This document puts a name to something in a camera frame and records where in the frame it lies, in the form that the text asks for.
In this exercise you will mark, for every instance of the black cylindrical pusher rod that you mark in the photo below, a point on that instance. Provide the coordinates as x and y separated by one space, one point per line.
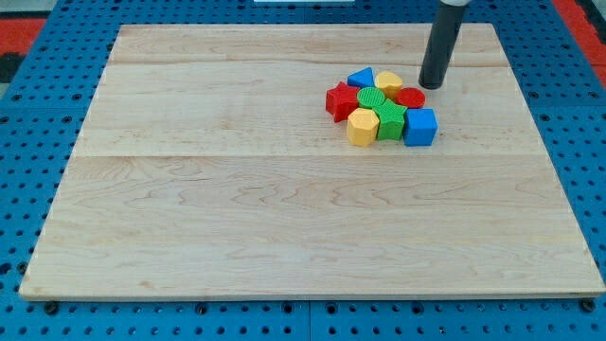
440 46

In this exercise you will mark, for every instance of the yellow heart block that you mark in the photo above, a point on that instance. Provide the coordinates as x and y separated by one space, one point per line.
389 83

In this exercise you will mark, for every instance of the red circle block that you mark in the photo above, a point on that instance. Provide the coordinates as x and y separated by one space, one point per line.
411 97

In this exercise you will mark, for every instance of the green circle block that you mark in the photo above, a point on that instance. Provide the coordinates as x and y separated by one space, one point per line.
370 97

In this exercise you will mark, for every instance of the white robot wrist end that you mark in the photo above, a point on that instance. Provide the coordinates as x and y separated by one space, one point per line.
456 3

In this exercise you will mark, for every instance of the blue cube block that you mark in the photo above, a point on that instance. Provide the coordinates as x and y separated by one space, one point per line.
420 127

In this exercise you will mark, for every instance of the blue triangle block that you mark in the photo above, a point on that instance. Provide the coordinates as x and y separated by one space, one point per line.
362 79

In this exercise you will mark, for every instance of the green star block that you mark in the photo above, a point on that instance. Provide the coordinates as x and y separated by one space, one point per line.
392 120

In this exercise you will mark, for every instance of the yellow hexagon block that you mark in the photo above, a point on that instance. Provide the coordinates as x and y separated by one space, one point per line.
362 127

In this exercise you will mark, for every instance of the red star block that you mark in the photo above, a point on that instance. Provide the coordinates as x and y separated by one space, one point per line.
341 101

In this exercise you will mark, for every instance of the light wooden board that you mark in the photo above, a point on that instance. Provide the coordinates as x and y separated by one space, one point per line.
207 168

